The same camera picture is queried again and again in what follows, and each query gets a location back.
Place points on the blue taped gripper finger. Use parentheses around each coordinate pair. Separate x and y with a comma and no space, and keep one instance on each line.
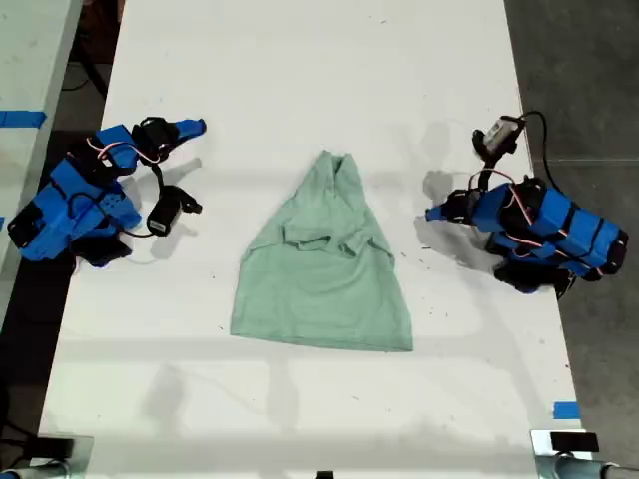
(174,144)
(438,213)
(190,128)

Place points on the pale green T-shirt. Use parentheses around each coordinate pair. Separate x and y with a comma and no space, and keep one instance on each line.
(319,299)

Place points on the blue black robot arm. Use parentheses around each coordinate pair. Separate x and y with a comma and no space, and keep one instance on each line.
(569,229)
(65,209)

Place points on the long blue tape strip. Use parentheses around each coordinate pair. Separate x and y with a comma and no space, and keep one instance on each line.
(22,119)

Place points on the pale side table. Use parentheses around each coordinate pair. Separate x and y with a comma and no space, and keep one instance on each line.
(25,55)

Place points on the square blue tape piece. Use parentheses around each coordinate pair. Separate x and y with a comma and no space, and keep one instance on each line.
(566,410)

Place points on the silver table clamp plate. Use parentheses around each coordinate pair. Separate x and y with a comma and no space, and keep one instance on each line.
(82,454)
(541,449)

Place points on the small black clamp box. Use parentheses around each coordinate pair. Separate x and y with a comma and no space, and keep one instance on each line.
(56,447)
(574,442)

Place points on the small black edge block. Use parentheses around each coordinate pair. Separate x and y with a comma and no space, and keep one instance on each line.
(324,475)

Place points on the grey metal pipe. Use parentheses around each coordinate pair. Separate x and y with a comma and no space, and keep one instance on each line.
(589,469)
(30,471)

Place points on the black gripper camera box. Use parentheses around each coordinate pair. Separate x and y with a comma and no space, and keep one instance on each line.
(167,212)
(498,136)

